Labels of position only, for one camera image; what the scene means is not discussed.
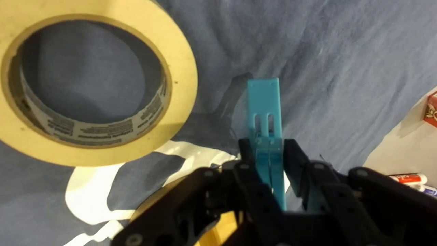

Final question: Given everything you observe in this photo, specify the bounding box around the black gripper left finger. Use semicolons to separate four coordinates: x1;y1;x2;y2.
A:
111;138;279;246

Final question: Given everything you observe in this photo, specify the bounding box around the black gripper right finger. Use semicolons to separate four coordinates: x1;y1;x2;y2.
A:
282;138;437;246

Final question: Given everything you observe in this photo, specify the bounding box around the wooden mug tree hanger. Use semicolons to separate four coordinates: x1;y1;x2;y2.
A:
132;175;244;246

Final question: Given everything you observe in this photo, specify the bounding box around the blue printed t-shirt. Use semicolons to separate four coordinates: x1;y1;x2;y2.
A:
0;0;437;246

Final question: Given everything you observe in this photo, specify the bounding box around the red marker pen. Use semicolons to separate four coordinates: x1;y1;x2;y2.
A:
388;171;429;186

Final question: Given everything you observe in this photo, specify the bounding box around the red orange small box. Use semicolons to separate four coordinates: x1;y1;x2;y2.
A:
423;91;437;129

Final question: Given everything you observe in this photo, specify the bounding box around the beige masking tape roll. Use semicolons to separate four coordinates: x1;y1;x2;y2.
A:
0;0;200;168

